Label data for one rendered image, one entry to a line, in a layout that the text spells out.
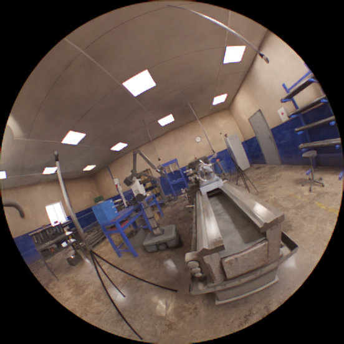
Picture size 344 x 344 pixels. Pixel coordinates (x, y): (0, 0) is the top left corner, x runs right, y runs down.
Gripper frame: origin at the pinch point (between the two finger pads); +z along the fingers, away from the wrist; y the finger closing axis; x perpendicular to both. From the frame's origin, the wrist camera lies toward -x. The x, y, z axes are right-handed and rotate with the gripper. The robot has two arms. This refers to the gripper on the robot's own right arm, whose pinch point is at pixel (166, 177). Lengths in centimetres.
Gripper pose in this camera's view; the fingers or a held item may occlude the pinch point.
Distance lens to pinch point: 184.1
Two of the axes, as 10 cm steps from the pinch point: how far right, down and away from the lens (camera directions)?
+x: -6.0, 8.0, 0.3
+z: 8.0, 6.1, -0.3
